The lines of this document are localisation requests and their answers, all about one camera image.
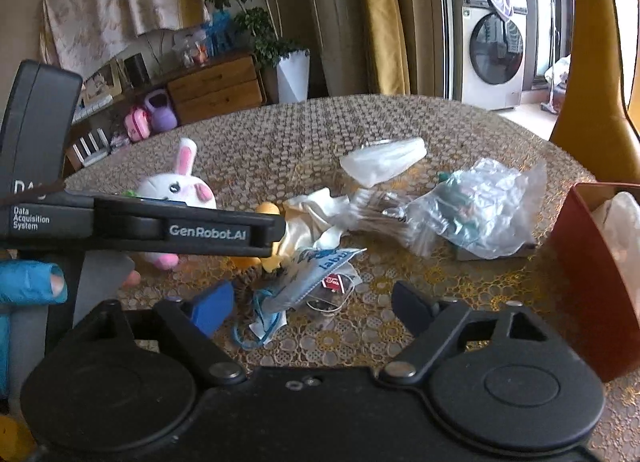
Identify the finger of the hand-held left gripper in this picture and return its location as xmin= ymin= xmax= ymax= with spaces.
xmin=94 ymin=195 xmax=287 ymax=259

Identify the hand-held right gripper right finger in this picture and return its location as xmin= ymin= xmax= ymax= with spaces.
xmin=378 ymin=281 xmax=568 ymax=387

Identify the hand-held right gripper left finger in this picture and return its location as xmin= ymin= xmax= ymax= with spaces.
xmin=75 ymin=281 xmax=248 ymax=388

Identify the white bunny plush toy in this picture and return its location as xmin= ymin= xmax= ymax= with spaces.
xmin=135 ymin=138 xmax=218 ymax=269

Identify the blue face mask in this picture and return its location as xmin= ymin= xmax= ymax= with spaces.
xmin=232 ymin=287 xmax=288 ymax=348

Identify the yellow plush toy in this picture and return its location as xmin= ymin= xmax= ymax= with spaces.
xmin=232 ymin=202 xmax=282 ymax=273

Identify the bag of cotton swabs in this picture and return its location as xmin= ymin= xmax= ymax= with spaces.
xmin=345 ymin=187 xmax=436 ymax=255

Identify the white sachet with blue print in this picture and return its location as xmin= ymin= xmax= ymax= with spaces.
xmin=272 ymin=247 xmax=368 ymax=308

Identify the red box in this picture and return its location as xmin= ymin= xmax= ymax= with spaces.
xmin=550 ymin=182 xmax=640 ymax=383

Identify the white soft packet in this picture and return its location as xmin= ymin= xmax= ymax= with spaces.
xmin=340 ymin=137 xmax=427 ymax=188

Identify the person's left hand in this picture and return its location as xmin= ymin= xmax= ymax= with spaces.
xmin=0 ymin=262 xmax=68 ymax=304

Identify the white toy piano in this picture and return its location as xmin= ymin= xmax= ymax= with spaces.
xmin=70 ymin=95 xmax=113 ymax=168

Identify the small packet with red label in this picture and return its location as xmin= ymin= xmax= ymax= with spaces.
xmin=305 ymin=272 xmax=361 ymax=315

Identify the pink toy case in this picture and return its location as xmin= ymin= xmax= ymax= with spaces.
xmin=124 ymin=106 xmax=152 ymax=143

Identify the clear bag with green item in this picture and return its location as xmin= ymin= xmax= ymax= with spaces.
xmin=407 ymin=158 xmax=548 ymax=260

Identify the purple toy kettlebell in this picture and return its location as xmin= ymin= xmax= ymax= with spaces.
xmin=144 ymin=89 xmax=178 ymax=133

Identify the black speaker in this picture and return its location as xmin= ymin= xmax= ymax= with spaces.
xmin=122 ymin=53 xmax=151 ymax=88

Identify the wooden drawer cabinet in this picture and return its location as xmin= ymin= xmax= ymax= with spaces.
xmin=165 ymin=55 xmax=266 ymax=125

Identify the potted plant in white pot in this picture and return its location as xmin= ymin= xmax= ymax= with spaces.
xmin=205 ymin=0 xmax=311 ymax=104

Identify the white plastic bag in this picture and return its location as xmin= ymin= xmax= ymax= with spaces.
xmin=591 ymin=191 xmax=640 ymax=263

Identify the white washing machine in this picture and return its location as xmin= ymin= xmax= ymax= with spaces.
xmin=450 ymin=0 xmax=528 ymax=110

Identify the photo frame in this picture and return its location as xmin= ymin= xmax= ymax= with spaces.
xmin=80 ymin=62 xmax=123 ymax=103

